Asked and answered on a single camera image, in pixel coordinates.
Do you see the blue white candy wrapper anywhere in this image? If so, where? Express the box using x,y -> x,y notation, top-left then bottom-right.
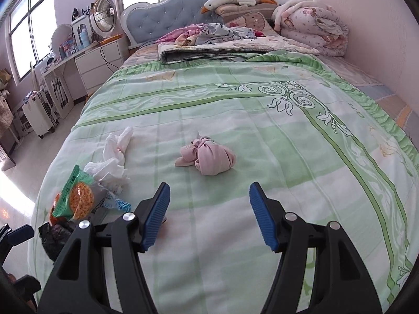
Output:
100,191 -> 131,213

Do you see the black plastic trash bag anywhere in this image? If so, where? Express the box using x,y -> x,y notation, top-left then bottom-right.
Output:
38,221 -> 75,262

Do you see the pink knotted cloth ball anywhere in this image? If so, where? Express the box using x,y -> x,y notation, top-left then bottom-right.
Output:
175,136 -> 236,176

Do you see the green snack wrapper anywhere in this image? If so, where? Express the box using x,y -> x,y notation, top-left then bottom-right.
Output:
52,165 -> 108,225

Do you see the orange peel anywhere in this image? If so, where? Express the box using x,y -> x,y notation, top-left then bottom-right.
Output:
49,193 -> 67,226

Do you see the green floral bed quilt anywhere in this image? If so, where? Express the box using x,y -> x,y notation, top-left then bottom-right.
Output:
32,51 -> 418,313

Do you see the white suitcase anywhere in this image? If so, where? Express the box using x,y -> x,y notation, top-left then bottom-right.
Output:
23,91 -> 58,139

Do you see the white drawer nightstand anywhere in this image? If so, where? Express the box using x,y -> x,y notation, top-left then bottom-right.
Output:
75,37 -> 129,95

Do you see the white desk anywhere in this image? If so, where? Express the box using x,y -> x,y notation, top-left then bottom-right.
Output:
41,42 -> 98,119

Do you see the striped mattress sheet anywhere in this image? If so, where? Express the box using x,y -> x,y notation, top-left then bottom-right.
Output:
318,55 -> 419,148

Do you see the bear print pillow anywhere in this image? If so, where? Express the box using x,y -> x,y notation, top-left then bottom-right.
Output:
225,12 -> 278,36

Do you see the pile of clothes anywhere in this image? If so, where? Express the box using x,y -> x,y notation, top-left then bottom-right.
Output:
156,23 -> 265,46

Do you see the blue tufted bed headboard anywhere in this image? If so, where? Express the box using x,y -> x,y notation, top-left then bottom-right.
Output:
120,0 -> 222,49

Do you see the pink folded floral duvet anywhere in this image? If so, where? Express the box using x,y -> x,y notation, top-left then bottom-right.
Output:
271,0 -> 349,57

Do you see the round vanity mirror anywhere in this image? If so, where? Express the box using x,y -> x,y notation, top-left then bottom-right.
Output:
50,24 -> 73,58

